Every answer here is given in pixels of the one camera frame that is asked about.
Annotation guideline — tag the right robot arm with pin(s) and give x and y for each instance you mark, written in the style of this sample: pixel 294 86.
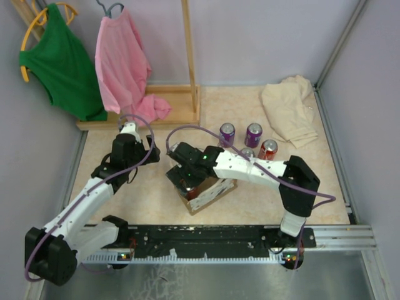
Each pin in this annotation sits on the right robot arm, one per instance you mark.
pixel 293 179

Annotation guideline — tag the red Coca-Cola can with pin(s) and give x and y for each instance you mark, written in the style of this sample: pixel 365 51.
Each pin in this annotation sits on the red Coca-Cola can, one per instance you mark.
pixel 268 150

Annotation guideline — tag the brown canvas bag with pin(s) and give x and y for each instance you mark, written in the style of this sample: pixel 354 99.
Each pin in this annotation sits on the brown canvas bag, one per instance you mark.
pixel 211 190

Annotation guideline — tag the beige folded cloth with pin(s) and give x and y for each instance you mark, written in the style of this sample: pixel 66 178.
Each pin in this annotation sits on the beige folded cloth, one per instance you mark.
pixel 290 119

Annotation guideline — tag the wooden clothes rack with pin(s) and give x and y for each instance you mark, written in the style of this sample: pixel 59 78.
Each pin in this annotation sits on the wooden clothes rack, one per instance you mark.
pixel 185 100

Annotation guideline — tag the purple soda can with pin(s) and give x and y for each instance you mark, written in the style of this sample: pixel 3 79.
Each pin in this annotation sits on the purple soda can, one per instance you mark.
pixel 227 133
pixel 248 152

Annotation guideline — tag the silver-top can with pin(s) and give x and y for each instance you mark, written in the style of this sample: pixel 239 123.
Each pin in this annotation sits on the silver-top can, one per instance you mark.
pixel 192 193

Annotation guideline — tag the green tank top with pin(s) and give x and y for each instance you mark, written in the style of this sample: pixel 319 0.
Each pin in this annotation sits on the green tank top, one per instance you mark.
pixel 63 66

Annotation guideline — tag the aluminium frame rail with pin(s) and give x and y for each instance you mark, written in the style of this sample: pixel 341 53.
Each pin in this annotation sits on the aluminium frame rail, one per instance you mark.
pixel 327 238

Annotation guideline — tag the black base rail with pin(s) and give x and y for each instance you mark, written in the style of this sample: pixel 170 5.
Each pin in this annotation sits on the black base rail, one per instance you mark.
pixel 212 242

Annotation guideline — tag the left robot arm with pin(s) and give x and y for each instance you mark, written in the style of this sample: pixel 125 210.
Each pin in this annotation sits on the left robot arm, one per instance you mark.
pixel 54 252

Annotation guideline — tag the pink t-shirt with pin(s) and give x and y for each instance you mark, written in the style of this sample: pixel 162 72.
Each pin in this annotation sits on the pink t-shirt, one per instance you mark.
pixel 122 70

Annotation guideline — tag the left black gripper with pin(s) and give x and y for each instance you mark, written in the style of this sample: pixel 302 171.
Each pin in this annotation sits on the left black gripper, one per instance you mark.
pixel 154 157

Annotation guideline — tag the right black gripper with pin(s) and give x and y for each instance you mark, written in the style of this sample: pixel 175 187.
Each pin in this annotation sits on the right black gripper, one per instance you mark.
pixel 177 174

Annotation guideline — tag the purple Fanta can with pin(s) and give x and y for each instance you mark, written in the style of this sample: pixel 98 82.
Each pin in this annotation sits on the purple Fanta can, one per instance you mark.
pixel 253 135

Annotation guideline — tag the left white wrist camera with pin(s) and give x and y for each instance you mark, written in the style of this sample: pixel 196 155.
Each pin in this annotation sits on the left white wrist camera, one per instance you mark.
pixel 132 129

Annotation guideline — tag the grey clothes hanger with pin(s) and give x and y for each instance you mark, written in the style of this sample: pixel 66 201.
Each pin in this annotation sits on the grey clothes hanger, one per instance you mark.
pixel 108 10

